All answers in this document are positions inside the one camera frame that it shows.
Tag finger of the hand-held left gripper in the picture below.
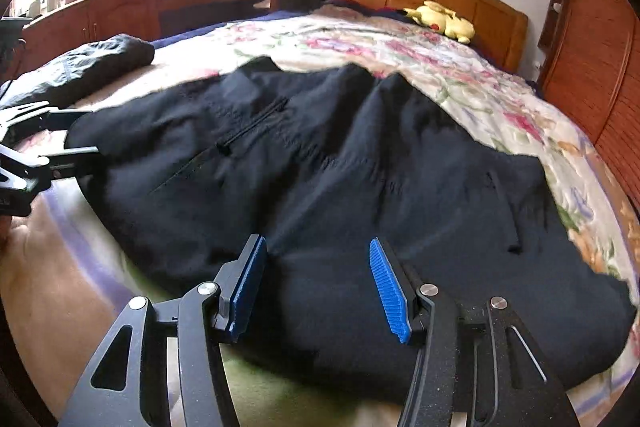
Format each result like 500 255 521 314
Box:
0 146 103 195
0 102 98 142

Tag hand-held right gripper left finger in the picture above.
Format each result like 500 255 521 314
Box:
57 234 268 427

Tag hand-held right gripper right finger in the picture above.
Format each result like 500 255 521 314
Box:
369 237 581 427

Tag black coat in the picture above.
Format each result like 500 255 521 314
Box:
65 56 638 388

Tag dark folded garment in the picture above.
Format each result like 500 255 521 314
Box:
0 33 156 108

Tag wooden desk cabinet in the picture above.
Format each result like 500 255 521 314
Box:
20 0 276 58

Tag blue bed sheet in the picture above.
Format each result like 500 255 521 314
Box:
150 7 291 50

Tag floral blanket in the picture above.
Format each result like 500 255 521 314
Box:
0 4 640 427

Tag yellow plush toy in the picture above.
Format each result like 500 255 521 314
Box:
403 0 475 45

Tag wooden louvered wardrobe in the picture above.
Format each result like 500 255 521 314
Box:
537 0 640 218

